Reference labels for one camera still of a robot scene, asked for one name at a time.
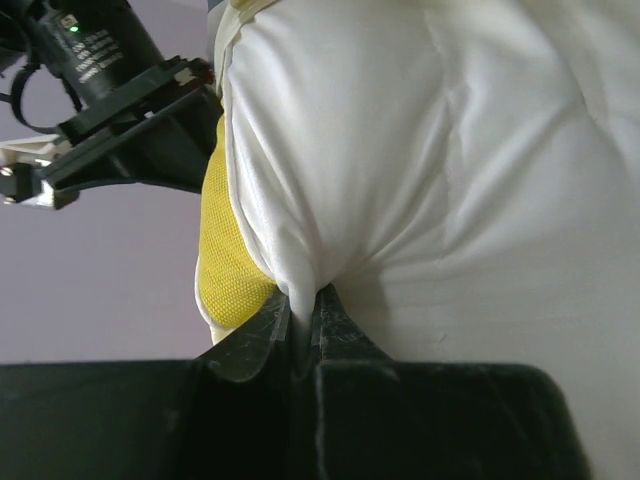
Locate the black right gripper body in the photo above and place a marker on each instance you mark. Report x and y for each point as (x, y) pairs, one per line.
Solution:
(158, 129)

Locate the white pillow yellow edge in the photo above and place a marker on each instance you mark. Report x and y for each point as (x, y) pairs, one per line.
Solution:
(465, 173)

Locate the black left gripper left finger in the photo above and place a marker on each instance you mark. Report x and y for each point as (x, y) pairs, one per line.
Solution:
(222, 415)

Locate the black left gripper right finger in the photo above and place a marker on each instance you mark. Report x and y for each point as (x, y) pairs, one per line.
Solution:
(373, 417)

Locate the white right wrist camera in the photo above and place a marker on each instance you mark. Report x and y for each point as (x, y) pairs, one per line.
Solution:
(21, 162)

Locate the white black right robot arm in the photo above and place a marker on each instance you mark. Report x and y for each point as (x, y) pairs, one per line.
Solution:
(91, 47)

